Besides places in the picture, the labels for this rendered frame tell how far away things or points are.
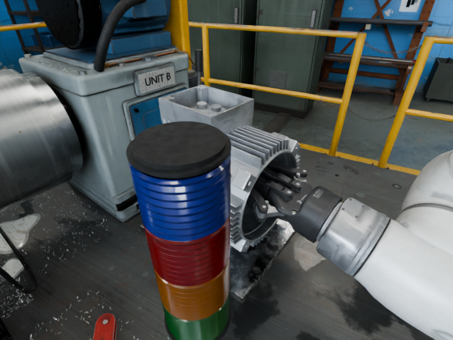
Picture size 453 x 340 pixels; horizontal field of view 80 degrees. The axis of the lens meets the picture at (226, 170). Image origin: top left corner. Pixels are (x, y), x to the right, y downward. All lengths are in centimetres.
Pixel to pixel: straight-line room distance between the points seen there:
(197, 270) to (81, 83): 45
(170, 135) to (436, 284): 30
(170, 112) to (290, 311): 41
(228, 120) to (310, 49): 282
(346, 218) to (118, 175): 50
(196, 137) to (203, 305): 13
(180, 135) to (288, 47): 311
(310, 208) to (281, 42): 297
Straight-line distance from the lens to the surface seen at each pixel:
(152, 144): 16
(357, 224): 36
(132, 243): 69
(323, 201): 38
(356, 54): 227
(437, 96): 472
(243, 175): 35
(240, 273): 46
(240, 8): 343
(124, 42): 69
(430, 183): 45
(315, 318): 57
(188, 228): 16
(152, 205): 16
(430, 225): 40
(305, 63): 323
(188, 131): 17
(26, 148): 58
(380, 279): 37
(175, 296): 22
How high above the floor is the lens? 129
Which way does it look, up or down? 34 degrees down
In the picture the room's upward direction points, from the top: straight up
